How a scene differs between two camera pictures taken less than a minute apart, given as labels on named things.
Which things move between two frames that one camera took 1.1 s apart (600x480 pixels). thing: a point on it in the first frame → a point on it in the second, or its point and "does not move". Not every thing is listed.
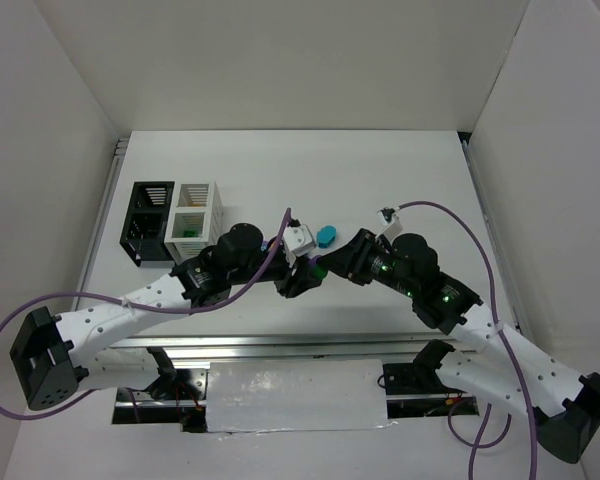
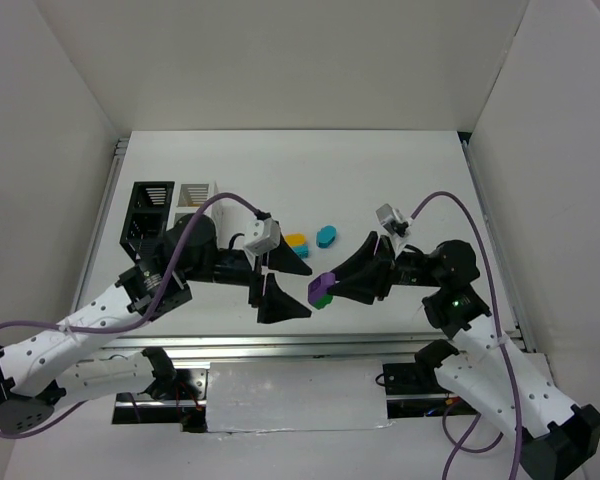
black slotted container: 144,232 does not move
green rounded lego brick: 320,272 → 324,300
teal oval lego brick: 325,236 does not move
